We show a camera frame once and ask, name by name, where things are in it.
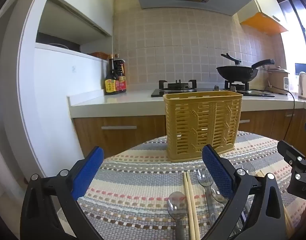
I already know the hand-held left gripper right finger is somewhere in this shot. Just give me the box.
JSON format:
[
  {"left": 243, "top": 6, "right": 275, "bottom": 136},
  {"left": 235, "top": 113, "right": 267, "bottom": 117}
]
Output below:
[{"left": 202, "top": 144, "right": 286, "bottom": 240}]

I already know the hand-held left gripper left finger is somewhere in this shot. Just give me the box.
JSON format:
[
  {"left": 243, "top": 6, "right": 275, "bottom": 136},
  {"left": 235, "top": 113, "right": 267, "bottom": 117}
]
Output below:
[{"left": 20, "top": 145, "right": 105, "bottom": 240}]

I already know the clear plastic spoon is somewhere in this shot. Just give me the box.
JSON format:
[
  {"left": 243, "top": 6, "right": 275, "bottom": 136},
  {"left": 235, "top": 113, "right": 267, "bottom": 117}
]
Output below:
[
  {"left": 167, "top": 191, "right": 187, "bottom": 240},
  {"left": 197, "top": 169, "right": 217, "bottom": 227},
  {"left": 210, "top": 186, "right": 229, "bottom": 203}
]

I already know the yellow plastic utensil basket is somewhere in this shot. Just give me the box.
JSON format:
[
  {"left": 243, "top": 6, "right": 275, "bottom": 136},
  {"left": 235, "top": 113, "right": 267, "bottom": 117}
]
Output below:
[{"left": 163, "top": 91, "right": 243, "bottom": 162}]

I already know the white electric kettle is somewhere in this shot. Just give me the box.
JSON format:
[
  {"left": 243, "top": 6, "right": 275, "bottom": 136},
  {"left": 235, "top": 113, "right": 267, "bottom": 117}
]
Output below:
[{"left": 298, "top": 72, "right": 306, "bottom": 100}]

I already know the striped woven table mat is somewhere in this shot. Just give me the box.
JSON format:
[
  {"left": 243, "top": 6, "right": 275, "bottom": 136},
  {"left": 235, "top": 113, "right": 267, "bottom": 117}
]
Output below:
[{"left": 57, "top": 130, "right": 306, "bottom": 240}]

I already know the beige rice cooker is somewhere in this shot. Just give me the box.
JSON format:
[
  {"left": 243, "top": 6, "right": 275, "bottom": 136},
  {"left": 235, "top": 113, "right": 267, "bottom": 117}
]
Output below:
[{"left": 267, "top": 66, "right": 290, "bottom": 95}]

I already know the white kitchen countertop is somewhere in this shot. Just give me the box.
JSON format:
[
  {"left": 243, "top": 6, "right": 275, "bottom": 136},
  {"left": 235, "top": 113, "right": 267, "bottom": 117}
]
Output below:
[{"left": 67, "top": 89, "right": 306, "bottom": 118}]

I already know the black gas stove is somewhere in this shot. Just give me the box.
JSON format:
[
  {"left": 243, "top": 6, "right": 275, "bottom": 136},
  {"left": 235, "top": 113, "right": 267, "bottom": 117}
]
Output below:
[{"left": 151, "top": 79, "right": 275, "bottom": 98}]

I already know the black wok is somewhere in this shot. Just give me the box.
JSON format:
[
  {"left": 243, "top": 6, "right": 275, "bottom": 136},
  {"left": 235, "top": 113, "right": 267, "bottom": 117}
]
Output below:
[{"left": 216, "top": 59, "right": 275, "bottom": 82}]

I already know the dark soy sauce bottle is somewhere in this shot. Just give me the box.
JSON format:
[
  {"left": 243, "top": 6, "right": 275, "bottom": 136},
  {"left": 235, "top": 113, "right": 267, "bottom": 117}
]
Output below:
[{"left": 104, "top": 54, "right": 120, "bottom": 95}]

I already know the window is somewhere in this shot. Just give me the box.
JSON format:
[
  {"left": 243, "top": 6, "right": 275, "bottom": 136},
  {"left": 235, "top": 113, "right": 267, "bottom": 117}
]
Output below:
[{"left": 278, "top": 0, "right": 306, "bottom": 65}]

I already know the red label sauce bottle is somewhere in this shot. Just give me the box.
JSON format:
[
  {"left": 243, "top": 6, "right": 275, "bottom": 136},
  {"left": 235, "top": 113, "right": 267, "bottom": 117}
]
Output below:
[{"left": 114, "top": 54, "right": 127, "bottom": 93}]

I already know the brown wicker basket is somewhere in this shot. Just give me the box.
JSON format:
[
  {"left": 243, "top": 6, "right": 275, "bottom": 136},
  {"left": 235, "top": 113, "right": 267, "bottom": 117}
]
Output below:
[{"left": 89, "top": 52, "right": 110, "bottom": 59}]

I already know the black appliance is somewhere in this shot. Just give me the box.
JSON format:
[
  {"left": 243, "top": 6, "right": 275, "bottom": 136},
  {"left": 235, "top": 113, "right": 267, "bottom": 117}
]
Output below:
[{"left": 36, "top": 32, "right": 81, "bottom": 53}]

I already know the long silver drawer handle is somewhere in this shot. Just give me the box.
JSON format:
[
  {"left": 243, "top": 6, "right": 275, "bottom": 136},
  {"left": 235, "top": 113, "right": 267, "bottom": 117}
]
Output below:
[{"left": 101, "top": 125, "right": 137, "bottom": 130}]

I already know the black utensil handle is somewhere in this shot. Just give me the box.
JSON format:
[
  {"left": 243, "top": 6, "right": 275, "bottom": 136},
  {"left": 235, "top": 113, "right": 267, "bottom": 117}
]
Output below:
[{"left": 221, "top": 53, "right": 242, "bottom": 64}]

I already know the orange wall cabinet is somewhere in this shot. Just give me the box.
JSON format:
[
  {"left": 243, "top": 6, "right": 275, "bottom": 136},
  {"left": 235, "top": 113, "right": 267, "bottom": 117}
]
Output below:
[{"left": 240, "top": 12, "right": 289, "bottom": 36}]

